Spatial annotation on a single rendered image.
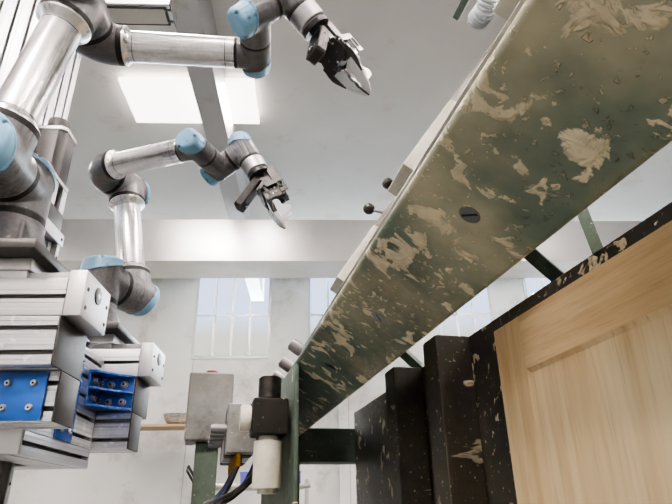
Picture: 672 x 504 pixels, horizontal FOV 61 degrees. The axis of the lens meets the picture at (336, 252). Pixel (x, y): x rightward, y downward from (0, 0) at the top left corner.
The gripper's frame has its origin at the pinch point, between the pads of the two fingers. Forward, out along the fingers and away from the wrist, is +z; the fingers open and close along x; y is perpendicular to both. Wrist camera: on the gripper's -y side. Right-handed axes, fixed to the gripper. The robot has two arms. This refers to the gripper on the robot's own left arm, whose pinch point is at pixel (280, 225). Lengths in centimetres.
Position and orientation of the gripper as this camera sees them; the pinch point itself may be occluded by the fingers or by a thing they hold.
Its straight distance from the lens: 171.4
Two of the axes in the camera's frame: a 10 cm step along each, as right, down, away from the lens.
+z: 4.8, 8.0, -3.6
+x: -0.2, 4.2, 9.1
